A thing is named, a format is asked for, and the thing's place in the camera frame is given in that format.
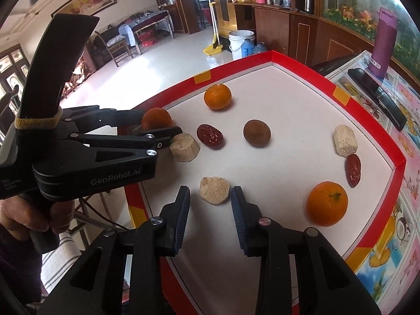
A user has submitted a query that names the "wooden cabinet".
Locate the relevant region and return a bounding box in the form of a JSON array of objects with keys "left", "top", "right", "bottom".
[{"left": 226, "top": 0, "right": 378, "bottom": 69}]

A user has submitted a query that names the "glass aquarium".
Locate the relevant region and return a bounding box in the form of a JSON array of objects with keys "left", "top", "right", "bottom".
[{"left": 320, "top": 0, "right": 420, "bottom": 69}]

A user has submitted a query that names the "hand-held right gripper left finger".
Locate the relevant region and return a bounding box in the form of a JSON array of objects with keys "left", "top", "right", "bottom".
[{"left": 38, "top": 185, "right": 191, "bottom": 315}]

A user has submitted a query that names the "brown longan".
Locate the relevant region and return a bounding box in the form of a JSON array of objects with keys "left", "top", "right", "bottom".
[{"left": 243, "top": 119, "right": 271, "bottom": 147}]

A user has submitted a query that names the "person's left forearm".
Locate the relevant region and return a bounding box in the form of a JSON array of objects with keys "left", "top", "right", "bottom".
[{"left": 0, "top": 223, "right": 45, "bottom": 306}]

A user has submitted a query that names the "black smartphone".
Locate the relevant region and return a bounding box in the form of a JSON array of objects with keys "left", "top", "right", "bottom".
[{"left": 348, "top": 68, "right": 407, "bottom": 132}]

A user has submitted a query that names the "person's left hand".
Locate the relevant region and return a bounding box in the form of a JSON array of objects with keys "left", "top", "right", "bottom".
[{"left": 0, "top": 196, "right": 75, "bottom": 234}]

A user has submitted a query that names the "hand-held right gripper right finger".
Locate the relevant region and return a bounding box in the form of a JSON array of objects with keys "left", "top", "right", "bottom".
[{"left": 230, "top": 185, "right": 383, "bottom": 315}]

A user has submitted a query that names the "beige cake piece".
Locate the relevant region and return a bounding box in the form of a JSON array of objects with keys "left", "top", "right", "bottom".
[
  {"left": 199, "top": 176, "right": 230, "bottom": 205},
  {"left": 333, "top": 125, "right": 358, "bottom": 157},
  {"left": 170, "top": 133, "right": 201, "bottom": 162}
]

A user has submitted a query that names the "white plastic bucket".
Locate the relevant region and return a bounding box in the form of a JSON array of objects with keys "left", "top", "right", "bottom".
[{"left": 229, "top": 30, "right": 255, "bottom": 60}]

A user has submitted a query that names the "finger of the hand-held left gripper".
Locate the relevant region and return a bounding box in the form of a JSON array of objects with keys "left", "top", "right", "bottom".
[
  {"left": 49, "top": 125, "right": 183, "bottom": 171},
  {"left": 61, "top": 105, "right": 148, "bottom": 130}
]

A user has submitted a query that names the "red-rimmed white tray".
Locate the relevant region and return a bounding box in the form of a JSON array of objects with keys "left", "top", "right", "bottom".
[{"left": 123, "top": 51, "right": 407, "bottom": 315}]

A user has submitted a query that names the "wooden chair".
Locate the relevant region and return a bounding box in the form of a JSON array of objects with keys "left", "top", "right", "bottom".
[{"left": 95, "top": 29, "right": 135, "bottom": 68}]

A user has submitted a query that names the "red date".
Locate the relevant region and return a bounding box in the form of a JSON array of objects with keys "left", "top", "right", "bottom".
[
  {"left": 344, "top": 154, "right": 362, "bottom": 188},
  {"left": 196, "top": 124, "right": 225, "bottom": 150}
]

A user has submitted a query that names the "dining table with cloth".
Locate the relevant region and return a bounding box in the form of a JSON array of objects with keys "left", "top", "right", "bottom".
[{"left": 120, "top": 10, "right": 174, "bottom": 55}]

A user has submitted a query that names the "orange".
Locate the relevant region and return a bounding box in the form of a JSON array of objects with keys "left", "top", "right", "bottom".
[
  {"left": 306, "top": 181, "right": 349, "bottom": 227},
  {"left": 141, "top": 107, "right": 172, "bottom": 131},
  {"left": 204, "top": 84, "right": 232, "bottom": 111}
]

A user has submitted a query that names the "yellow broom and dustpan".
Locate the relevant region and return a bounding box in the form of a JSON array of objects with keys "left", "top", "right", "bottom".
[{"left": 203, "top": 2, "right": 224, "bottom": 56}]

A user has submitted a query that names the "purple bottle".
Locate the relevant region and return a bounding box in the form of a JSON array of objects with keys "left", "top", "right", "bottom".
[{"left": 367, "top": 7, "right": 399, "bottom": 79}]

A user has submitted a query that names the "white striped cloth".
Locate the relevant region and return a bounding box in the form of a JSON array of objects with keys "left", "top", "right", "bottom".
[{"left": 43, "top": 233, "right": 89, "bottom": 296}]

